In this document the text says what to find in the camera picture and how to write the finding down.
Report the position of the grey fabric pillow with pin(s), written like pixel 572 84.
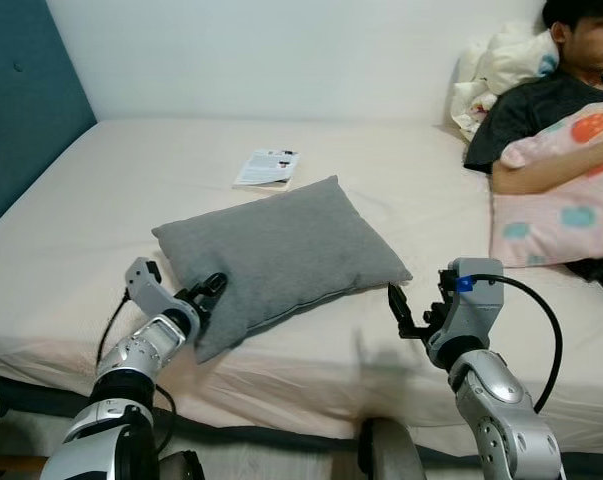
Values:
pixel 291 250

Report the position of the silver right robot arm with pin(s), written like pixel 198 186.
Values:
pixel 501 410

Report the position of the bare person forearm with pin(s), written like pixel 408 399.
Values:
pixel 551 170

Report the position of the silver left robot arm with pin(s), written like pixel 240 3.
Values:
pixel 131 365

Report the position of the white printed booklet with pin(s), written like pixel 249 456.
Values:
pixel 267 167

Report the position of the pink patterned blanket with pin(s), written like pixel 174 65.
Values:
pixel 556 215

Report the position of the cream bed mattress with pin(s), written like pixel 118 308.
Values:
pixel 131 180

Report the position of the grey right robot leg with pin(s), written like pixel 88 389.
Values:
pixel 391 455

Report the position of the grey robot leg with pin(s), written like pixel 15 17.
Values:
pixel 181 468
pixel 391 455

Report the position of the grey left robot leg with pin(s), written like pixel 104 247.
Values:
pixel 181 468

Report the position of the person in dark grey shirt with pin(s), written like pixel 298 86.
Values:
pixel 529 110

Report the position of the white crumpled bedding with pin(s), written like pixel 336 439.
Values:
pixel 506 65

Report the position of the teal padded headboard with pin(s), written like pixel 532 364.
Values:
pixel 26 110

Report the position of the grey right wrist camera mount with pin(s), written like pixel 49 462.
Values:
pixel 476 300

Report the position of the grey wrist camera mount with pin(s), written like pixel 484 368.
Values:
pixel 476 300
pixel 146 288

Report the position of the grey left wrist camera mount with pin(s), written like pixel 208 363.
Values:
pixel 146 288

